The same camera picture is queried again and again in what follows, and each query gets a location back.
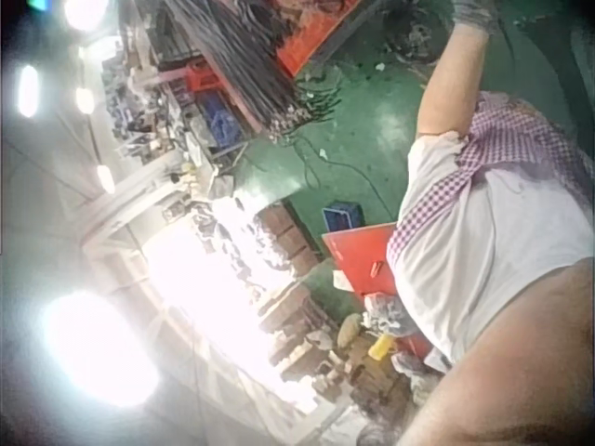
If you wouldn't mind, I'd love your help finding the person's left hand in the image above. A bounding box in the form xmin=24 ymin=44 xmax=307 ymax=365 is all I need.
xmin=448 ymin=0 xmax=501 ymax=36

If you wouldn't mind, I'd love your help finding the bundle of long black rods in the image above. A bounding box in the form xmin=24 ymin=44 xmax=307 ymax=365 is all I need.
xmin=118 ymin=0 xmax=337 ymax=137

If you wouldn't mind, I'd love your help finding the small blue plastic crate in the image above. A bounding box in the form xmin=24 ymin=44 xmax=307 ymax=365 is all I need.
xmin=321 ymin=202 xmax=363 ymax=232

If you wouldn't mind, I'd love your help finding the large blue plastic crate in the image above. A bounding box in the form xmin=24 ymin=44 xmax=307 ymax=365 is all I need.
xmin=198 ymin=90 xmax=245 ymax=148

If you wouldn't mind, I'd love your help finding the red flat board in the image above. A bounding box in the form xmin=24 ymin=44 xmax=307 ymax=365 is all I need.
xmin=321 ymin=221 xmax=434 ymax=360

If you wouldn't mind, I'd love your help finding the red plastic crate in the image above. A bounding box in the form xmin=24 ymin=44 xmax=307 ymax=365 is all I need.
xmin=184 ymin=63 xmax=220 ymax=95

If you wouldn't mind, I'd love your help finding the pair of grey work gloves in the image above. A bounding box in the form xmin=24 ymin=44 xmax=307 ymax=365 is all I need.
xmin=361 ymin=294 xmax=419 ymax=339

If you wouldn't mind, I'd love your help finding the cluttered workbench with tools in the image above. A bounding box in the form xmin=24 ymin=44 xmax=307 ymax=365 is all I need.
xmin=100 ymin=44 xmax=250 ymax=190

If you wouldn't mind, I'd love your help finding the yellow plastic bottle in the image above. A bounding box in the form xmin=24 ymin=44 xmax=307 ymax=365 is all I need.
xmin=367 ymin=334 xmax=396 ymax=361

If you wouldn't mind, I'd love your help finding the black coiled cable heap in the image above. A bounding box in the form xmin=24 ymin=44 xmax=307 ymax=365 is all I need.
xmin=383 ymin=7 xmax=441 ymax=64

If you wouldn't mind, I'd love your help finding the red metal frame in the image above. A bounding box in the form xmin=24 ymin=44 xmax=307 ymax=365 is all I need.
xmin=275 ymin=0 xmax=378 ymax=78

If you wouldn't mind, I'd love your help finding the black cable on floor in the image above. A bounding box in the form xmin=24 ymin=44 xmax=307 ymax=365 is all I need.
xmin=290 ymin=132 xmax=399 ymax=213

